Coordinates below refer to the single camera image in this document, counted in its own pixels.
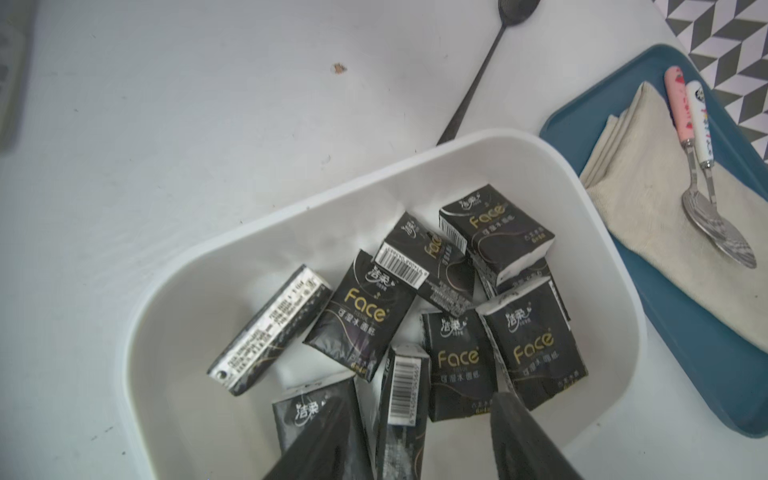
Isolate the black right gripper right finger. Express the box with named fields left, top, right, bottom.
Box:
left=490, top=392, right=582, bottom=480

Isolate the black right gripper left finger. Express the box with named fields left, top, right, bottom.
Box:
left=266, top=398, right=350, bottom=479

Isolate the black tissue pack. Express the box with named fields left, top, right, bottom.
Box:
left=476, top=276, right=588, bottom=411
left=304, top=250, right=416, bottom=382
left=272, top=372, right=373, bottom=479
left=479, top=258, right=571, bottom=322
left=207, top=265, right=333, bottom=396
left=374, top=344, right=431, bottom=479
left=438, top=184, right=555, bottom=287
left=374, top=212, right=475, bottom=317
left=421, top=310, right=497, bottom=422

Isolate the white plastic storage box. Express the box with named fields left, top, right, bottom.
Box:
left=123, top=130, right=647, bottom=479

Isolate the beige folded cloth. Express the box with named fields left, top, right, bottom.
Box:
left=579, top=82, right=767, bottom=350

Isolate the black metal spoon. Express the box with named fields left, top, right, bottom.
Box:
left=437, top=0, right=540, bottom=146

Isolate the white handled spoon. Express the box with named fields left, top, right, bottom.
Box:
left=686, top=81, right=757, bottom=269

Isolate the pink handled spoon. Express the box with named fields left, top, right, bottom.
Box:
left=664, top=66, right=725, bottom=246

